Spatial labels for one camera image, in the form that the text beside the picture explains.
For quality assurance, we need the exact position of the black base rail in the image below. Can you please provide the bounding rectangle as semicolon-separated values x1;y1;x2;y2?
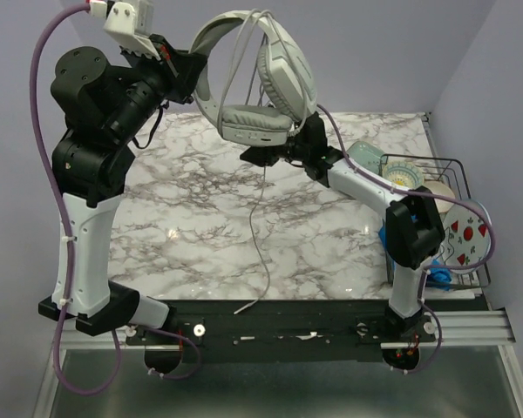
126;300;435;363

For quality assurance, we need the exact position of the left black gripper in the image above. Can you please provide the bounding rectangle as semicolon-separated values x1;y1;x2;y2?
106;32;207;143

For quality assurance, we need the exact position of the strawberry pattern plate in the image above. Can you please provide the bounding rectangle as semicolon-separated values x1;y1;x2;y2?
439;205;491;274

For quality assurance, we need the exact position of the aluminium frame rail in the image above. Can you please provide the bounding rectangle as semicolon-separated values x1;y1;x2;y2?
436;311;515;347

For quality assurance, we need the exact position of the cream bowl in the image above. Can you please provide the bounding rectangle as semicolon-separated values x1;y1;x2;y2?
423;180;456;214

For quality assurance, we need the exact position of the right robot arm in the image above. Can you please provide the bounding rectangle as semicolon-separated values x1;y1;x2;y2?
230;108;445;341

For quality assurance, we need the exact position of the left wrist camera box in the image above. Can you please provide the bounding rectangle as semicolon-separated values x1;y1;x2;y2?
104;1;157;56

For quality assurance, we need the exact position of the black wire dish rack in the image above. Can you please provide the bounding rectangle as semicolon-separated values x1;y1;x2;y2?
378;153;492;291

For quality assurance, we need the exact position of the blue cloth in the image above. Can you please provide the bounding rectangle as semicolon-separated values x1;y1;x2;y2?
377;222;452;291

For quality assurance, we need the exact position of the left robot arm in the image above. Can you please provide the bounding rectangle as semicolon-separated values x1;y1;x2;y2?
38;35;207;344

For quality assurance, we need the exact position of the yellow blue patterned bowl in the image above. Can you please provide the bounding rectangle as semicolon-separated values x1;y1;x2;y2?
382;161;425;189

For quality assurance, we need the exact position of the grey headphone cable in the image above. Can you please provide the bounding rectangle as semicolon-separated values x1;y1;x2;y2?
217;10;315;315

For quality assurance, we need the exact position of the teal divided tray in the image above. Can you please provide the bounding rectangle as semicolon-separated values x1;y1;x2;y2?
347;140;384;174

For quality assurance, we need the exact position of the grey over-ear headphones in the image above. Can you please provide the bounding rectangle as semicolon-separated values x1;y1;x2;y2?
189;10;317;147

